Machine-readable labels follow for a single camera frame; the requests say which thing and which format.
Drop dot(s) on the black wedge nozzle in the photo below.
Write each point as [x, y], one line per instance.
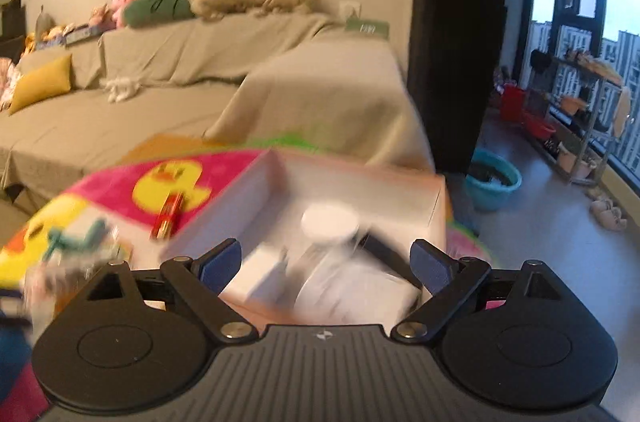
[387, 254]

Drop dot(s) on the balcony shelf rack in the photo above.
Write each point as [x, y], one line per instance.
[585, 102]

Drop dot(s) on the red pen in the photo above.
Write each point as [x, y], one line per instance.
[167, 217]

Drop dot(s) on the grey plush toy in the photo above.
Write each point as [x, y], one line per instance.
[44, 22]

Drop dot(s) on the yellow cushion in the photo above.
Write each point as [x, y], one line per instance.
[42, 85]

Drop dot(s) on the blue flat box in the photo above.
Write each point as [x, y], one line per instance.
[84, 35]

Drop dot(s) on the white charger plug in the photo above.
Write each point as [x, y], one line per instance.
[255, 277]

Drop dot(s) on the pink cardboard box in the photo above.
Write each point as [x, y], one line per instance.
[390, 192]

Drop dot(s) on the dark curtain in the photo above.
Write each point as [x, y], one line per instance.
[450, 27]

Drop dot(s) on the blue plastic basin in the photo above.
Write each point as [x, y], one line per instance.
[490, 197]

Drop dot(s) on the pink cloth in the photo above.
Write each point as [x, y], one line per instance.
[9, 85]

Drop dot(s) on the green box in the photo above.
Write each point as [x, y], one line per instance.
[367, 27]

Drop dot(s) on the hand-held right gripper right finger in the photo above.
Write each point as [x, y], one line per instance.
[431, 267]

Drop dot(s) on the green plush toy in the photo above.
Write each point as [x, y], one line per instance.
[155, 5]

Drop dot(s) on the white round jar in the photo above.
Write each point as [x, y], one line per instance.
[330, 222]

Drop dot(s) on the clear plastic bag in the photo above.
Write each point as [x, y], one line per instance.
[42, 287]

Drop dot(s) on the white plush toy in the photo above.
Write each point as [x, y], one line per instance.
[121, 90]

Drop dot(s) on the dark furniture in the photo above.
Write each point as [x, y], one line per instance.
[12, 12]

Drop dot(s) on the sofa with beige cover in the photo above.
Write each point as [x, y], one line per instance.
[150, 52]

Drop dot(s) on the red bucket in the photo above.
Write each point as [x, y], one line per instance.
[512, 105]

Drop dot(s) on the small pink plush toy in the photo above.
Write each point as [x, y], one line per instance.
[100, 16]

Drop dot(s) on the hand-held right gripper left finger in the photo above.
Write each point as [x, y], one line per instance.
[220, 264]

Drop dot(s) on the pair of beige slippers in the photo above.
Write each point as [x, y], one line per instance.
[607, 214]

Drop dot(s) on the colourful cartoon play mat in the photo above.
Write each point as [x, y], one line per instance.
[125, 172]

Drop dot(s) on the red basin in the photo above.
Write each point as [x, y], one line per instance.
[540, 130]

